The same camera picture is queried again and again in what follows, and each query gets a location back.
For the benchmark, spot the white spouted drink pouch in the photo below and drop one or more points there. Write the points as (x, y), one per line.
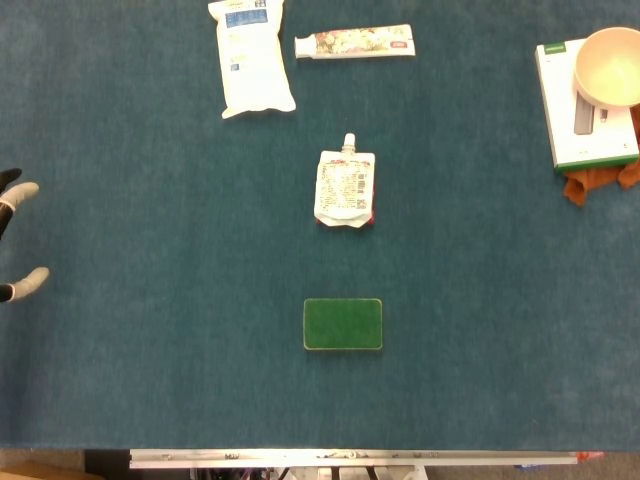
(345, 187)

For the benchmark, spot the white refill pouch bag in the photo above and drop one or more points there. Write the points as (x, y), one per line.
(252, 55)

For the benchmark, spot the floral toothpaste tube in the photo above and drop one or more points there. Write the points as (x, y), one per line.
(357, 41)

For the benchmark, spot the aluminium table edge rail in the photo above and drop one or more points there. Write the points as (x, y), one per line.
(350, 457)

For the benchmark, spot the cream plastic bowl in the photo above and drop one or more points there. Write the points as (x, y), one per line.
(610, 67)

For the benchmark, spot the white green product box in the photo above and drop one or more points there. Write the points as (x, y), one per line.
(575, 130)

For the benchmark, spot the orange cleaning cloth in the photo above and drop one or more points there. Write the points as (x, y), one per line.
(600, 181)

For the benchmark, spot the green scouring sponge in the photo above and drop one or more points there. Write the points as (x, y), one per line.
(342, 324)

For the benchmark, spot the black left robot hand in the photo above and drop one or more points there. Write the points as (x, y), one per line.
(20, 191)

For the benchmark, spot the blue table mat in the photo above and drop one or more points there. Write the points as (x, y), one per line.
(150, 250)

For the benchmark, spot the cardboard box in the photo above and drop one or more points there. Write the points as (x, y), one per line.
(30, 471)

